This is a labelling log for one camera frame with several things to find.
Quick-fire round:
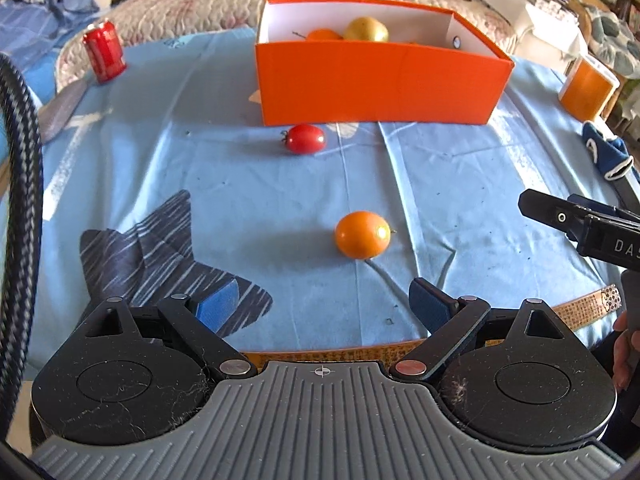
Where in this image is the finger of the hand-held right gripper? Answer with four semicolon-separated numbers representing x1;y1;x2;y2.
567;194;640;222
518;189;590;242

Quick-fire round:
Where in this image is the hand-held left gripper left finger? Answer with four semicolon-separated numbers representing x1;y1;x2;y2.
75;280;258;378

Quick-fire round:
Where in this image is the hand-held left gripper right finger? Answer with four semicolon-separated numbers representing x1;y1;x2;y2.
390;277;576;381

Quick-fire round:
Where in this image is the red cherry tomato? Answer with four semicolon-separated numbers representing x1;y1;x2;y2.
281;124;328;156

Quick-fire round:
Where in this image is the orange cardboard box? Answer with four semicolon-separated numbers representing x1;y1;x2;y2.
254;0;516;127

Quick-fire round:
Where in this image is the yellow apple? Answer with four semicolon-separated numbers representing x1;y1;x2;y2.
343;16;390;43

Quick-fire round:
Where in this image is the person's right hand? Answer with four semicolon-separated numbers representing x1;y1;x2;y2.
612;310;640;428

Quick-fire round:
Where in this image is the dark grey flat bar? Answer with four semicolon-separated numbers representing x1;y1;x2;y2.
614;167;640;208

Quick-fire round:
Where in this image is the blue sock with white trim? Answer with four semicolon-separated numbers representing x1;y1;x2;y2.
581;121;636;182

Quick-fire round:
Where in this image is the orange cylindrical canister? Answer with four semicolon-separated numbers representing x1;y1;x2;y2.
558;54;621;121

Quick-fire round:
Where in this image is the blue and white chair cushion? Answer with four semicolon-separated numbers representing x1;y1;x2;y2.
582;2;640;81

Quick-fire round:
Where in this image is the white cloth covered cabinet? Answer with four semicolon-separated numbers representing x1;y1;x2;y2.
460;0;586;56

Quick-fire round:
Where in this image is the grey flat sheet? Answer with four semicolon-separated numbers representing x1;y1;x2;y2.
39;79;88;145

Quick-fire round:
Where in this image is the red soda can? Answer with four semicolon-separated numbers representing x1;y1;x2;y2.
82;19;127;84

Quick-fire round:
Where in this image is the beige quilted sofa cover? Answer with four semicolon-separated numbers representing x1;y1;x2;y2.
54;0;516;86

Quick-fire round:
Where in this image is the crumpled blue sheet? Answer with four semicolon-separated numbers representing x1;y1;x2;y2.
0;0;101;58

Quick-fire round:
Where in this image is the black braided cable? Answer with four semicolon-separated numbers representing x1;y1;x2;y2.
0;52;46;441

